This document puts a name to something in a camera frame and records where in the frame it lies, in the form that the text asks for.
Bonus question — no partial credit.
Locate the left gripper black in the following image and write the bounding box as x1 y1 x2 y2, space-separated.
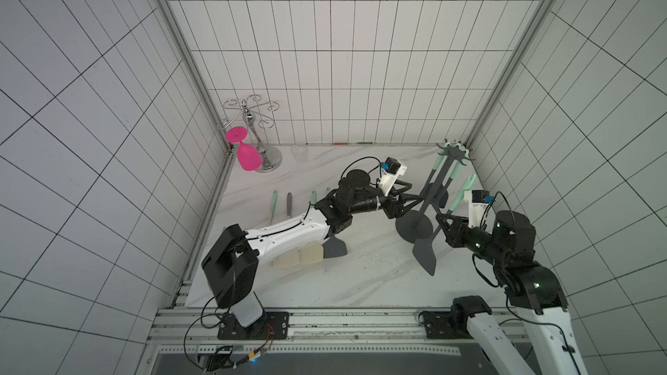
353 181 425 219

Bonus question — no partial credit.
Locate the grey utensil green handle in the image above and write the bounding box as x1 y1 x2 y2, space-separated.
322 235 347 259

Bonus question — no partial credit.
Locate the cream spatula green handle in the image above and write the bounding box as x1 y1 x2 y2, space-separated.
269 190 278 226

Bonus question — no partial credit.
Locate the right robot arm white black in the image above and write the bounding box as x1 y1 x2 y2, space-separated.
437 210 587 374

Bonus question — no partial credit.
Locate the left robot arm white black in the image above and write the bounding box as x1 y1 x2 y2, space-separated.
201 168 424 328

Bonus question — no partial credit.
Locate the grey kitchen utensil rack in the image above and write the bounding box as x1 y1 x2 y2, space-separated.
395 140 470 243

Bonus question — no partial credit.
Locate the small clear glass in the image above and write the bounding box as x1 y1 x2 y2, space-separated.
291 143 308 163

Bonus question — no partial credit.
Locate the pink plastic wine glass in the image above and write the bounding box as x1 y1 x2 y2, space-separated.
225 127 262 171

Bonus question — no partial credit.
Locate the chrome glass holder stand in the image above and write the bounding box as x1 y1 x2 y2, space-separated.
220 95 282 174

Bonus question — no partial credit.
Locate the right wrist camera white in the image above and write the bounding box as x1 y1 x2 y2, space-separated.
464 189 493 228

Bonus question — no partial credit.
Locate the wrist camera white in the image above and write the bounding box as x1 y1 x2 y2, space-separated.
464 189 493 228
377 157 407 196

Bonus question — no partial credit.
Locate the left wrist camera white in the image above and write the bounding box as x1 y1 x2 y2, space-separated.
377 157 407 196

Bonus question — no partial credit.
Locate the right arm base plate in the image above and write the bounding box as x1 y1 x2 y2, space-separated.
418 309 487 340

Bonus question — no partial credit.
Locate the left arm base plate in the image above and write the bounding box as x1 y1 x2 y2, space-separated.
217 312 290 340

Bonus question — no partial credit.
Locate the aluminium mounting rail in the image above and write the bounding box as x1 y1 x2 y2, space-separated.
148 306 569 355

